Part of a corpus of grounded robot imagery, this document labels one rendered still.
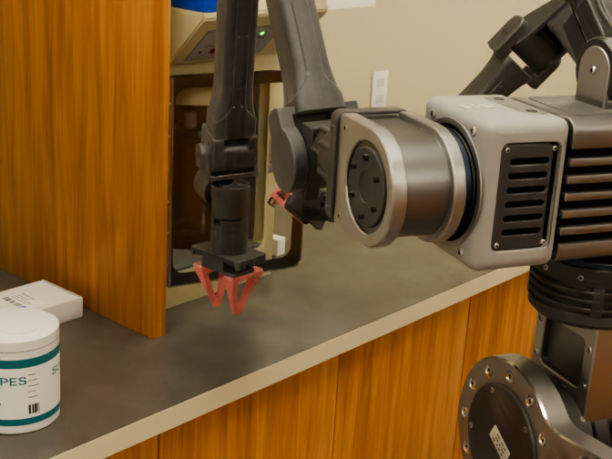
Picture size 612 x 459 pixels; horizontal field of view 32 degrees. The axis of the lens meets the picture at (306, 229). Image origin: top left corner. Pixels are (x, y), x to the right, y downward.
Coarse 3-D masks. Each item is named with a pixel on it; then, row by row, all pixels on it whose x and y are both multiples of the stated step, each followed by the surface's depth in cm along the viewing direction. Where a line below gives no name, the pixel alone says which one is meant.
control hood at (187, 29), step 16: (176, 16) 182; (192, 16) 180; (208, 16) 179; (320, 16) 202; (176, 32) 183; (192, 32) 181; (176, 48) 184; (192, 48) 186; (272, 48) 204; (176, 64) 188
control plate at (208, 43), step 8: (208, 32) 183; (200, 40) 184; (208, 40) 186; (256, 40) 196; (264, 40) 198; (200, 48) 187; (208, 48) 189; (256, 48) 200; (192, 56) 188; (200, 56) 190; (208, 56) 192
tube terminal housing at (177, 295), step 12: (264, 60) 208; (276, 60) 211; (180, 72) 193; (192, 72) 195; (204, 72) 197; (168, 288) 204; (180, 288) 207; (192, 288) 209; (204, 288) 212; (216, 288) 214; (168, 300) 205; (180, 300) 207
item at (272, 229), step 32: (192, 96) 193; (256, 96) 200; (192, 128) 195; (256, 128) 202; (192, 160) 196; (192, 192) 198; (256, 192) 206; (192, 224) 200; (256, 224) 208; (288, 224) 212; (192, 256) 202; (288, 256) 214
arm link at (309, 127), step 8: (328, 120) 122; (304, 128) 121; (312, 128) 119; (304, 136) 121; (312, 136) 119; (312, 144) 120; (312, 160) 120; (312, 168) 121; (312, 176) 122; (320, 176) 122; (312, 184) 123; (320, 184) 123; (304, 192) 124; (312, 192) 124; (304, 200) 124
